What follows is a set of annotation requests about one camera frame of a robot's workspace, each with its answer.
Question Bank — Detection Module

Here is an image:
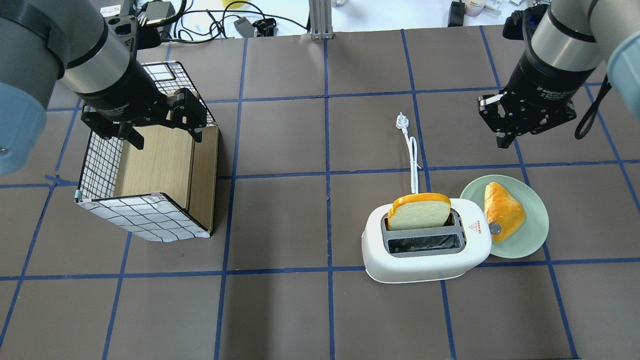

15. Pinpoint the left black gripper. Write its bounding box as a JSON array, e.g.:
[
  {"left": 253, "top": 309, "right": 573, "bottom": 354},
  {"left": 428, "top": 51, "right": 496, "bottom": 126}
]
[{"left": 80, "top": 64, "right": 209, "bottom": 150}]

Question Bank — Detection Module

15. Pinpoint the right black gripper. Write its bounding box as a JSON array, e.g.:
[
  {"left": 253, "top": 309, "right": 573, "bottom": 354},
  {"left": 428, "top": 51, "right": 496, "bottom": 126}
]
[{"left": 477, "top": 52, "right": 588, "bottom": 150}]

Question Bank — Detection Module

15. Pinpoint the white two-slot toaster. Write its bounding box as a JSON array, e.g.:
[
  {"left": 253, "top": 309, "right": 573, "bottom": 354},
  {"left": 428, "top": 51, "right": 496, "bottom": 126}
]
[{"left": 361, "top": 198, "right": 492, "bottom": 284}]

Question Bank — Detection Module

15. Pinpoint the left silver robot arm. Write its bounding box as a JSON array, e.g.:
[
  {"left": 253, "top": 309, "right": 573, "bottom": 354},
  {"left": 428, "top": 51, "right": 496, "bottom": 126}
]
[{"left": 0, "top": 0, "right": 208, "bottom": 174}]

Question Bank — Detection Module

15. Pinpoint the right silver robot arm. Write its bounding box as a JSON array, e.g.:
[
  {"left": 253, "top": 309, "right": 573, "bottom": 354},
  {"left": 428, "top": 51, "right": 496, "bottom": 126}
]
[{"left": 477, "top": 0, "right": 640, "bottom": 149}]

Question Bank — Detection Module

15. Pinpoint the triangular golden bread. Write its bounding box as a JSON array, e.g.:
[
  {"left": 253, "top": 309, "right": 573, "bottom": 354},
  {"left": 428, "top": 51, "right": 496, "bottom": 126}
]
[{"left": 484, "top": 182, "right": 527, "bottom": 244}]

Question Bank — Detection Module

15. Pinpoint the green round plate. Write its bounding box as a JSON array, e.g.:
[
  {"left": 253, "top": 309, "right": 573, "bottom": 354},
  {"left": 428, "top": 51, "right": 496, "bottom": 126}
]
[{"left": 460, "top": 175, "right": 550, "bottom": 259}]

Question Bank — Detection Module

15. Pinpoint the toast bread slice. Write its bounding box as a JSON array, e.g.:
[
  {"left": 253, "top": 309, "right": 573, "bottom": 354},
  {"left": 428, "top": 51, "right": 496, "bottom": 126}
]
[{"left": 387, "top": 193, "right": 451, "bottom": 231}]

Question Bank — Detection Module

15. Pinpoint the black power adapter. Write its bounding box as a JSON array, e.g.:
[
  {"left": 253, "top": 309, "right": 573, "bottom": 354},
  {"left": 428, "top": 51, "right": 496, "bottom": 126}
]
[{"left": 233, "top": 17, "right": 257, "bottom": 38}]

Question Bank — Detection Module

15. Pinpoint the wire shelf rack with wood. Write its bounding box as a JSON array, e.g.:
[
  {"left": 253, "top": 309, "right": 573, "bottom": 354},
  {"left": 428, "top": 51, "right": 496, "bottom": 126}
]
[{"left": 74, "top": 60, "right": 221, "bottom": 244}]

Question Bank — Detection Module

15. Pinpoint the white power cord with plug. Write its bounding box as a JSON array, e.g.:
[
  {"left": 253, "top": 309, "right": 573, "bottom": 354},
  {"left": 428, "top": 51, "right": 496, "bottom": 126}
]
[{"left": 395, "top": 112, "right": 424, "bottom": 196}]

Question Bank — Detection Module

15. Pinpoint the aluminium frame post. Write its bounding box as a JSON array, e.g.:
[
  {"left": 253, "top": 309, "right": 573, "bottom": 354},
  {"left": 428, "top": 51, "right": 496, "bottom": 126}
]
[{"left": 308, "top": 0, "right": 334, "bottom": 40}]

